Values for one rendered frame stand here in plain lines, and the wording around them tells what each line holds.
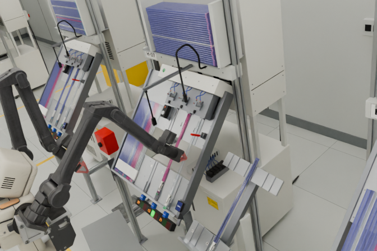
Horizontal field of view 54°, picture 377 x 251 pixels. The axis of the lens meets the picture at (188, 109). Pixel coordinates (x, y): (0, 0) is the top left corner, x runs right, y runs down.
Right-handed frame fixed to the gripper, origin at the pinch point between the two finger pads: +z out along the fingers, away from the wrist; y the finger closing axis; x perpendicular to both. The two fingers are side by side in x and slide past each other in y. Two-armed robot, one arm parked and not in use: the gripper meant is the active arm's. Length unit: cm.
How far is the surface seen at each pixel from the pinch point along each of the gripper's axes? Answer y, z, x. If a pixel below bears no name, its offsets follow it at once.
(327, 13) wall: 17, 101, -147
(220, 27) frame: -13, -29, -64
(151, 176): 21.5, 4.0, 18.4
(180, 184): -2.0, 3.2, 13.8
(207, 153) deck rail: -10.7, 3.3, -7.1
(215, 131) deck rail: -11.0, 1.6, -19.2
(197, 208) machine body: 17, 50, 29
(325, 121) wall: 20, 177, -79
